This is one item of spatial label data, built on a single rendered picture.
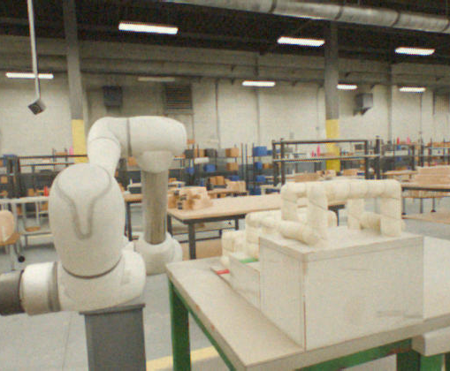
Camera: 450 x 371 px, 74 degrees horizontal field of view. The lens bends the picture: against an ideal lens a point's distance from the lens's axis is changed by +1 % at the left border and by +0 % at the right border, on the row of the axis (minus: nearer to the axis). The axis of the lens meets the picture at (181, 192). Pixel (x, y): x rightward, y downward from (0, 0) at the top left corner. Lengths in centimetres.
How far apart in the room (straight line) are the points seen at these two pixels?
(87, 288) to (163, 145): 58
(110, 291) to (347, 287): 41
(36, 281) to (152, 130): 59
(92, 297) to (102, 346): 91
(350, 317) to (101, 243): 45
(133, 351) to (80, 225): 108
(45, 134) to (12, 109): 133
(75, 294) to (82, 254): 11
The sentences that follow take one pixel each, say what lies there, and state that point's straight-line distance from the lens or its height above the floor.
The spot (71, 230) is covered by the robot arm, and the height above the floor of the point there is 117.
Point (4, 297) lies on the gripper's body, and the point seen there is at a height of 106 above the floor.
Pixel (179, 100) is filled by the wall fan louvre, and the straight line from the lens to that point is 1241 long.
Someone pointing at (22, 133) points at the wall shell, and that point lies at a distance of 1196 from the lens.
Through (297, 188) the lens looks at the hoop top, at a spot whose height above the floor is 120.
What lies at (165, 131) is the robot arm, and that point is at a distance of 97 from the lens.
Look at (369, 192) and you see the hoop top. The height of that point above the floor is 119.
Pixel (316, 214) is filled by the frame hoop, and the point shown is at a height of 116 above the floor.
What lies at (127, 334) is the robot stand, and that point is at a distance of 142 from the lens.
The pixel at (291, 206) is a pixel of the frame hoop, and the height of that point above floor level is 117.
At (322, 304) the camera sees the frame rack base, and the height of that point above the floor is 101.
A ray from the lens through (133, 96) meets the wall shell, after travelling 1210.
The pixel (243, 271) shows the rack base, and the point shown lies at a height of 100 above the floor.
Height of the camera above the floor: 125
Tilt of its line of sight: 4 degrees down
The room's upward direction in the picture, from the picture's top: 3 degrees counter-clockwise
